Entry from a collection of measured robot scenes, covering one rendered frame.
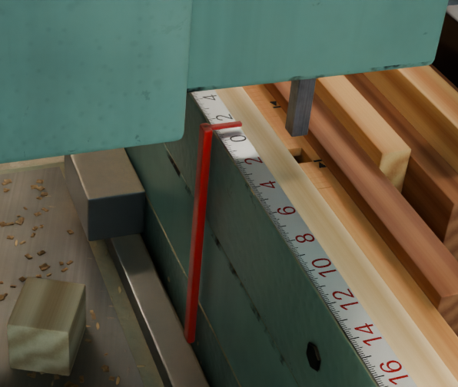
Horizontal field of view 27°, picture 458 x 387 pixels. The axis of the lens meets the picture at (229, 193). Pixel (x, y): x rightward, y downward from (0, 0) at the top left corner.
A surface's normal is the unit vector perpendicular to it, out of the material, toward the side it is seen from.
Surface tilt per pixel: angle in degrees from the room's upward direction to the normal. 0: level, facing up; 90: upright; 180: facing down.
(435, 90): 0
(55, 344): 90
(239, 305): 90
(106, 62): 90
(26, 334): 90
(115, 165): 0
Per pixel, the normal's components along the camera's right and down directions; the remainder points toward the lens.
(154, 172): -0.93, 0.14
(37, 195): 0.08, -0.81
